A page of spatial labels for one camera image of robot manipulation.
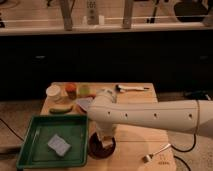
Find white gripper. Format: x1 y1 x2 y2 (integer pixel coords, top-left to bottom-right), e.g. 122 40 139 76
96 123 116 140

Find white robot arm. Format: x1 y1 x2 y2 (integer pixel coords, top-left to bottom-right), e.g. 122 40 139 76
87 89 213 139

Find dark purple bowl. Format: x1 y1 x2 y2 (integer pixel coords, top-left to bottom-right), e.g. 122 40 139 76
88 133 116 159

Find green plastic tray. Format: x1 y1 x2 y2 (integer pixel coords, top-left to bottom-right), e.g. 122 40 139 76
17 115 88 169

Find brown plate with cloth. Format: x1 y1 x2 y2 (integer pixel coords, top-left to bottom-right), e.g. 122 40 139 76
75 97 94 114

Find blue grey sponge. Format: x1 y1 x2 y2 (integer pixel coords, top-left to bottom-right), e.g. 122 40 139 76
47 134 71 157

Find orange topped jar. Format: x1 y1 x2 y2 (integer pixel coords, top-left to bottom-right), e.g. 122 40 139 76
65 83 77 99

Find green cucumber toy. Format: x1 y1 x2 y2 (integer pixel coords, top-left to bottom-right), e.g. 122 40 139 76
49 106 73 114

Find white lidded cup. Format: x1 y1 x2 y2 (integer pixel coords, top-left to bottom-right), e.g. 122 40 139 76
46 85 61 101

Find black handled white tool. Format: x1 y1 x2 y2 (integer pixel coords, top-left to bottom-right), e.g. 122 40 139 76
115 84 149 92

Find black floor cable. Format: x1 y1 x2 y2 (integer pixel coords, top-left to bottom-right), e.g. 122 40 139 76
171 133 197 171

